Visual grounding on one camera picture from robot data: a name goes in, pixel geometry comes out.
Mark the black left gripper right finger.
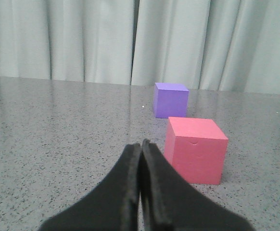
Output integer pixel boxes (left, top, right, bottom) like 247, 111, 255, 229
140, 139, 253, 231

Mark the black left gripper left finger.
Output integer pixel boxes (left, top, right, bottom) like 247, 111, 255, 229
40, 143, 140, 231

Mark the pink foam cube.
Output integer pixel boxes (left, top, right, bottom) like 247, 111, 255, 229
164, 117, 229, 185

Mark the purple foam cube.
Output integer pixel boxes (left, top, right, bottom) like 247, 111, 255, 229
153, 82, 189, 118

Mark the pale grey curtain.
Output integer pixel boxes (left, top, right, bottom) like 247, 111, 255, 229
0, 0, 280, 94

